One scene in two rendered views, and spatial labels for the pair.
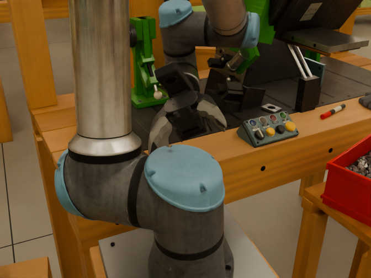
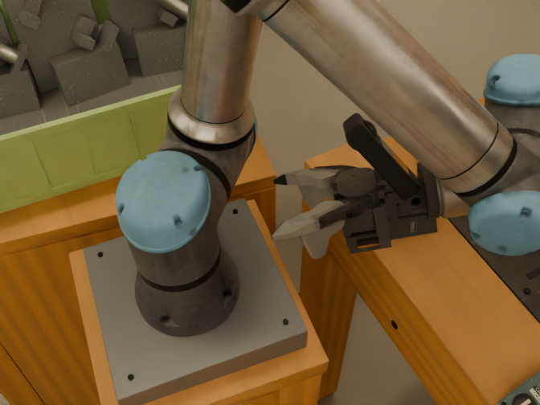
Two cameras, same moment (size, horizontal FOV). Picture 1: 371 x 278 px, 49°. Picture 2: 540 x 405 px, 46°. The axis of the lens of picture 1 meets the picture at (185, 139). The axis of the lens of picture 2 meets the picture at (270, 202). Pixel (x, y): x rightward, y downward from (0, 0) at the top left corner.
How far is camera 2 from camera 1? 0.86 m
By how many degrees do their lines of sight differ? 69
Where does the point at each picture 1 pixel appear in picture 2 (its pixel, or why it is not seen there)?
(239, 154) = (467, 370)
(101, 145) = (175, 101)
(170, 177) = (133, 174)
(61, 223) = not seen: hidden behind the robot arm
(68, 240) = not seen: hidden behind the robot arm
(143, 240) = (239, 240)
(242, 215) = not seen: outside the picture
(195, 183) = (122, 199)
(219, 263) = (148, 297)
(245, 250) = (210, 352)
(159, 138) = (298, 182)
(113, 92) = (188, 67)
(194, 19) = (499, 116)
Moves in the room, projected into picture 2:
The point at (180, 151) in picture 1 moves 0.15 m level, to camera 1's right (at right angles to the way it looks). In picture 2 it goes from (183, 181) to (171, 288)
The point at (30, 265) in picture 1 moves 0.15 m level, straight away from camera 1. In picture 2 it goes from (260, 164) to (328, 138)
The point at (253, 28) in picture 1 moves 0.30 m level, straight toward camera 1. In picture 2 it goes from (476, 215) to (160, 174)
